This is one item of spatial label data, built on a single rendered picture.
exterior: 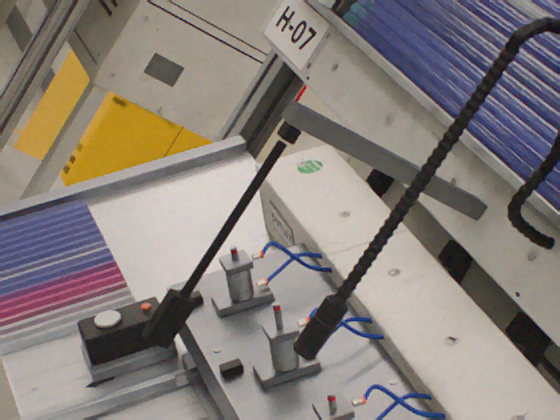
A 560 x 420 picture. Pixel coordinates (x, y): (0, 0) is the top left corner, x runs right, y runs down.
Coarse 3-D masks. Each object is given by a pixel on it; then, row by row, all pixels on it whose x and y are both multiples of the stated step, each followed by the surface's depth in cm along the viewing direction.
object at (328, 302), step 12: (324, 300) 90; (324, 312) 89; (336, 312) 89; (312, 324) 90; (324, 324) 89; (336, 324) 90; (300, 336) 90; (312, 336) 90; (324, 336) 90; (300, 348) 90; (312, 348) 90
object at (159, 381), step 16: (128, 384) 117; (144, 384) 117; (160, 384) 117; (176, 384) 118; (80, 400) 116; (96, 400) 116; (112, 400) 116; (128, 400) 117; (32, 416) 115; (48, 416) 115; (64, 416) 115; (80, 416) 116
